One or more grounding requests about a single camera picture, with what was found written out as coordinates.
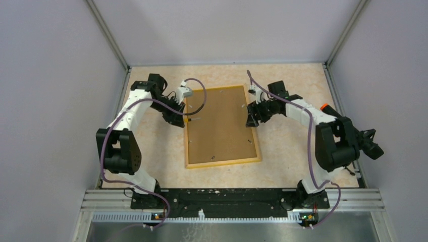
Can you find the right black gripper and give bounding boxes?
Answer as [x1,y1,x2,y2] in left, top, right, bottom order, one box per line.
[245,97,276,128]

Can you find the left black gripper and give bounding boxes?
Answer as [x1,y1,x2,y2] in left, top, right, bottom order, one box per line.
[150,96,186,128]

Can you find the orange handled screwdriver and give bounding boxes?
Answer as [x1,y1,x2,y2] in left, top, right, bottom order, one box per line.
[183,117,201,123]

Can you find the yellow picture frame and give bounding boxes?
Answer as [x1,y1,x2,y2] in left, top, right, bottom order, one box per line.
[184,85,261,169]

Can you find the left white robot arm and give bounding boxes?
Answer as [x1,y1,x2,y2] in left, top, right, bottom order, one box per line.
[96,74,193,208]

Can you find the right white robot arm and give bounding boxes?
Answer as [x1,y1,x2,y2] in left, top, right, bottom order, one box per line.
[246,80,360,208]

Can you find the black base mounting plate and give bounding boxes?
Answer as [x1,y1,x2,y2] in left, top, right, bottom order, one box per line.
[130,188,330,218]

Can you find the black mini tripod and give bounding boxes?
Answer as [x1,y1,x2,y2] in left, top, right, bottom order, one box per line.
[344,167,356,176]

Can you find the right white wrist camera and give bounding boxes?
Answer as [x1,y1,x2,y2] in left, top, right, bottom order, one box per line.
[248,84,263,101]

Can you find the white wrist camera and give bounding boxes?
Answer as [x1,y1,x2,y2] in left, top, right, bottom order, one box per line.
[248,84,263,101]
[175,80,193,104]

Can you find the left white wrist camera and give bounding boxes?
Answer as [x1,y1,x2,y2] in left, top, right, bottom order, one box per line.
[175,80,193,104]

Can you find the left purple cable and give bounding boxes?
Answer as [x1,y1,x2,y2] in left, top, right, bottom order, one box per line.
[100,78,207,231]

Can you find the white cable duct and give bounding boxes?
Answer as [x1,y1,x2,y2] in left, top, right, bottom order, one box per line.
[92,211,301,223]

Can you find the aluminium front rail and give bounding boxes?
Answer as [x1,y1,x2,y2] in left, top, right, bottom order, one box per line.
[80,188,386,212]

